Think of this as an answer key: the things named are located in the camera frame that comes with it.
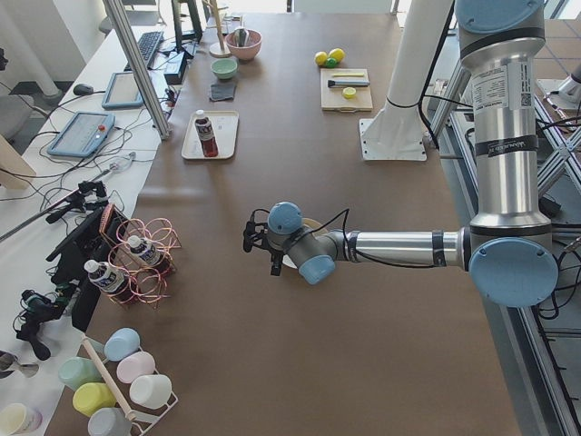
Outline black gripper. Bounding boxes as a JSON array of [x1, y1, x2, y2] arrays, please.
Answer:
[[242, 209, 282, 276]]

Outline white plate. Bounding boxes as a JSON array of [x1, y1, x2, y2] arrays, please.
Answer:
[[282, 218, 328, 269]]

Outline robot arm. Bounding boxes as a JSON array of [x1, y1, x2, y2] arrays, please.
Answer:
[[243, 1, 558, 307]]

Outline cream rabbit tray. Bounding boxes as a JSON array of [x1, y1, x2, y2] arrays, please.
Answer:
[[182, 110, 239, 160]]

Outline dark tea bottle on tray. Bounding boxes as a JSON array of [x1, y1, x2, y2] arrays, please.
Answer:
[[194, 109, 219, 158]]

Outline bottle in rack upper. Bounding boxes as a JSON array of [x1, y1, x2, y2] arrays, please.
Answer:
[[127, 235, 171, 274]]

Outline bottle in rack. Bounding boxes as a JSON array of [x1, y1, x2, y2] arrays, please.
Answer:
[[127, 235, 171, 274], [84, 260, 133, 303]]

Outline bottle in rack lower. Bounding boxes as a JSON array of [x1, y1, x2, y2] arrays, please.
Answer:
[[84, 260, 133, 303]]

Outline grey folded cloth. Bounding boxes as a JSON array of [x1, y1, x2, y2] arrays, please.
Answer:
[[209, 82, 237, 102]]

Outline blue cup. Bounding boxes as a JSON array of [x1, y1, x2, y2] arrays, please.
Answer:
[[104, 328, 141, 362]]

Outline green bowl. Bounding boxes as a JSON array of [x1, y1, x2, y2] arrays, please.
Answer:
[[211, 58, 238, 80]]

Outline steel muddler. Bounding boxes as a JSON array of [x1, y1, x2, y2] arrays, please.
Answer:
[[327, 78, 369, 88]]

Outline wooden cutting board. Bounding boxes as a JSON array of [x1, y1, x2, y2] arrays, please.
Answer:
[[320, 68, 373, 112]]

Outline lemon half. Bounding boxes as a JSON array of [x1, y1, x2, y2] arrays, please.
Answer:
[[342, 87, 357, 99]]

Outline pink cup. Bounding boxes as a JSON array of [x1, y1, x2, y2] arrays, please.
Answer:
[[116, 351, 155, 384]]

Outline yellow plastic knife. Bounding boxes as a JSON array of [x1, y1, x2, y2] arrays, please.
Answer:
[[331, 71, 365, 77]]

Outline white cup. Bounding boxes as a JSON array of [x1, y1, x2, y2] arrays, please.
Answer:
[[129, 374, 172, 410]]

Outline wooden mug tree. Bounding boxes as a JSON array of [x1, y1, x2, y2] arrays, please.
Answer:
[[203, 0, 231, 58]]

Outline yellow lemon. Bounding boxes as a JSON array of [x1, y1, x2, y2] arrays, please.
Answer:
[[329, 48, 345, 63], [314, 51, 329, 66]]

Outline pink bowl with ice cubes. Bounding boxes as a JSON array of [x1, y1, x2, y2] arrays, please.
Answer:
[[225, 26, 262, 61]]

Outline blue teach pendant far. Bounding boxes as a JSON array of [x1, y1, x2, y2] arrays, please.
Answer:
[[102, 71, 143, 110]]

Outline steel ice scoop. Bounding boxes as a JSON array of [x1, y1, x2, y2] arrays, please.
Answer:
[[232, 26, 250, 47]]

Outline black keyboard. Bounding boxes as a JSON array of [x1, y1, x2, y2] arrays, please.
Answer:
[[137, 31, 164, 69]]

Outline pale green cup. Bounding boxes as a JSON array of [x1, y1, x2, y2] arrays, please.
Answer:
[[58, 357, 102, 391]]

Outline computer mouse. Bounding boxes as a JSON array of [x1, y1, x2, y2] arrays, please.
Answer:
[[73, 84, 94, 96]]

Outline yellow cup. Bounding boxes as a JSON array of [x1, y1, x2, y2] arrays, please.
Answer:
[[73, 382, 116, 417]]

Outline grey cup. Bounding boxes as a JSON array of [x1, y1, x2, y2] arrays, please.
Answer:
[[87, 408, 132, 436]]

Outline copper wire bottle rack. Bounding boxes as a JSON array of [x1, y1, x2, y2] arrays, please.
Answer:
[[99, 204, 182, 309]]

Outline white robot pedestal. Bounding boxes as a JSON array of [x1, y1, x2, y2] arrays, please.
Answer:
[[359, 0, 453, 162]]

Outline aluminium frame post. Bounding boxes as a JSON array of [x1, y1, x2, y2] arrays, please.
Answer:
[[103, 0, 171, 141]]

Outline white wire cup rack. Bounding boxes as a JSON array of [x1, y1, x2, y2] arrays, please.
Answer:
[[81, 334, 179, 435]]

